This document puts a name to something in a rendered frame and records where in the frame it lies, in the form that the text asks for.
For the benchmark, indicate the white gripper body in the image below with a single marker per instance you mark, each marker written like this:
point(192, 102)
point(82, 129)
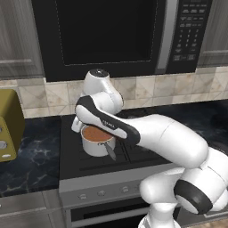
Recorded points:
point(76, 125)

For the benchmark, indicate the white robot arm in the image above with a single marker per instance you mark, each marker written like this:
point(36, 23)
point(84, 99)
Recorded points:
point(166, 139)

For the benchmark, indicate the white saucepan with hot chocolate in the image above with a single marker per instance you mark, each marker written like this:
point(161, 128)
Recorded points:
point(94, 146)

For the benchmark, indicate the black and silver stove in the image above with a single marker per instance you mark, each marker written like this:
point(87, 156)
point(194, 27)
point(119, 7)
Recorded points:
point(71, 160)

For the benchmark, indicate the olive yellow toaster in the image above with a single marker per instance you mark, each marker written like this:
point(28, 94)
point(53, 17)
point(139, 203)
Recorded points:
point(9, 124)

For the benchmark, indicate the silver stove knob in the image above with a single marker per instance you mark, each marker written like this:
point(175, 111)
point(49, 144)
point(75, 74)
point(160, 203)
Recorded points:
point(101, 193)
point(125, 189)
point(82, 196)

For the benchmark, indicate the grey drawer front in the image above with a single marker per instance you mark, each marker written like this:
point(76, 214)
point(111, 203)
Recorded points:
point(26, 201)

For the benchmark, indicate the black microwave oven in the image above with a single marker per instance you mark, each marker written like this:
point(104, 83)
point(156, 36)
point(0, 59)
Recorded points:
point(107, 35)

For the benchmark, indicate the black oven door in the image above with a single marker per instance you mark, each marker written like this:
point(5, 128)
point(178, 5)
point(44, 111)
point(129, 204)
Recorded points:
point(118, 212)

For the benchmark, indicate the grey base cupboard door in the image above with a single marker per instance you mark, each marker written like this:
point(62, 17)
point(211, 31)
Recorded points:
point(29, 221)

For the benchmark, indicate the grey wall cupboard door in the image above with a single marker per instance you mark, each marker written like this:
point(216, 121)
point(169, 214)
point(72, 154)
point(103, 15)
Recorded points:
point(17, 35)
point(215, 32)

